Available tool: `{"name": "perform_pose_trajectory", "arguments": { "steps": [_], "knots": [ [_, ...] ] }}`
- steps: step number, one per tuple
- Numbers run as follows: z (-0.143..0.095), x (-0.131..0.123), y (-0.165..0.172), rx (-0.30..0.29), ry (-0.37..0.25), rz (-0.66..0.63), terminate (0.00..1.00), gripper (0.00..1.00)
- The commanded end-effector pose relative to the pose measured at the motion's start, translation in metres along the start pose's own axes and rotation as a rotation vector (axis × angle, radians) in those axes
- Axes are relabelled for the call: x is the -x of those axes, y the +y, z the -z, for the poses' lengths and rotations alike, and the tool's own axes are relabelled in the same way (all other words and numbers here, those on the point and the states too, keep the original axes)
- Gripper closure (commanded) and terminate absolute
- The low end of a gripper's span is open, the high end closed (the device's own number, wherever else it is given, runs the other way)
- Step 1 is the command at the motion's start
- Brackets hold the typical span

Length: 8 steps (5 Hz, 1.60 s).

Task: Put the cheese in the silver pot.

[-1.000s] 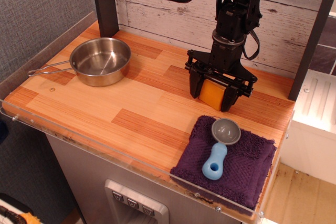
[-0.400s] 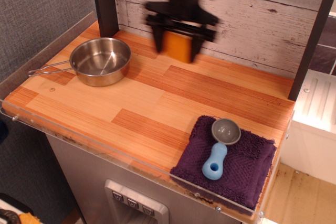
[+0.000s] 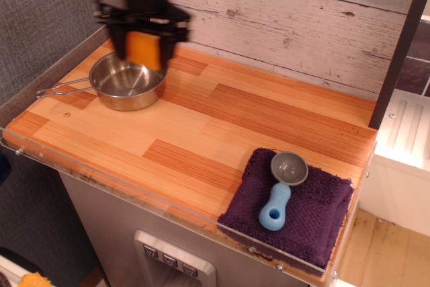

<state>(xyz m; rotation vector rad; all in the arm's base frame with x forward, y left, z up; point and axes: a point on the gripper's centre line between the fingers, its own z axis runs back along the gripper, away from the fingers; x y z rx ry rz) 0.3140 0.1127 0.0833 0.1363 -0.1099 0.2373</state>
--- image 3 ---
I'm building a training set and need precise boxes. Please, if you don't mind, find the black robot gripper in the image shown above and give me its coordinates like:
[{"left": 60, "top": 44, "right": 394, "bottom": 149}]
[{"left": 93, "top": 0, "right": 191, "bottom": 70}]

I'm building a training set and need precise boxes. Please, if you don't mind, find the orange cheese wedge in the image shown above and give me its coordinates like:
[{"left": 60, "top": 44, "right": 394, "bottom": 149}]
[{"left": 126, "top": 31, "right": 162, "bottom": 70}]

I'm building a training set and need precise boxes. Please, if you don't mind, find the grey toy fridge cabinet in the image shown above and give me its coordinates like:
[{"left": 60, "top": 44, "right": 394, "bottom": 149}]
[{"left": 60, "top": 173, "right": 305, "bottom": 286}]

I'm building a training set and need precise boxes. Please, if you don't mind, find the grey blue ice cream scoop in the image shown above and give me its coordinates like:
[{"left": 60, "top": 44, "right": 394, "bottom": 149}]
[{"left": 259, "top": 151, "right": 308, "bottom": 231}]

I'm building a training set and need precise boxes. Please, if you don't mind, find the silver dispenser panel with buttons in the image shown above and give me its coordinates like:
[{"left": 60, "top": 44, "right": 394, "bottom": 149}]
[{"left": 134, "top": 230, "right": 217, "bottom": 287}]

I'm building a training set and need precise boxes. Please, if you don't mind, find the purple folded towel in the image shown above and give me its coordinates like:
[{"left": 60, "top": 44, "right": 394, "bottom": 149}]
[{"left": 218, "top": 148, "right": 354, "bottom": 269}]

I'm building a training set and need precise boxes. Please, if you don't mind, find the orange object bottom left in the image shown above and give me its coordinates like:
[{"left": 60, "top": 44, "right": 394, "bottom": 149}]
[{"left": 17, "top": 273, "right": 53, "bottom": 287}]

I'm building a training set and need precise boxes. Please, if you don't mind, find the white toy sink unit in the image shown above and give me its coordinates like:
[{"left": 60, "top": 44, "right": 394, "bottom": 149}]
[{"left": 357, "top": 14, "right": 430, "bottom": 238}]

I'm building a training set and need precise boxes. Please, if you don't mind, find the silver pot with handle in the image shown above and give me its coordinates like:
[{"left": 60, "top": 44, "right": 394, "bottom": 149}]
[{"left": 36, "top": 52, "right": 167, "bottom": 112}]

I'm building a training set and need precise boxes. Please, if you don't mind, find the dark right frame post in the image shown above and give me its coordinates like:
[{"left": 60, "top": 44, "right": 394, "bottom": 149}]
[{"left": 368, "top": 0, "right": 427, "bottom": 130}]

